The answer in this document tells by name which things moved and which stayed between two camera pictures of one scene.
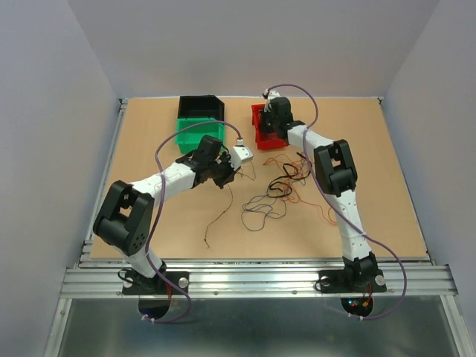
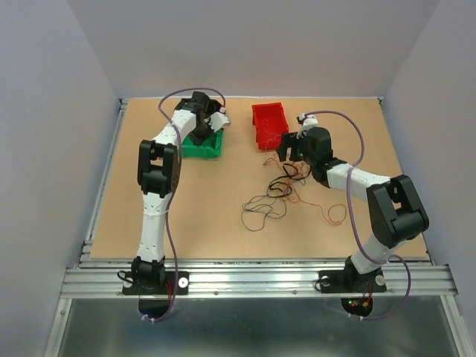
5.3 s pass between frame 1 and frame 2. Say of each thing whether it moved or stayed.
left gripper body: moved
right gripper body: moved
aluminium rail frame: stayed
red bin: stayed
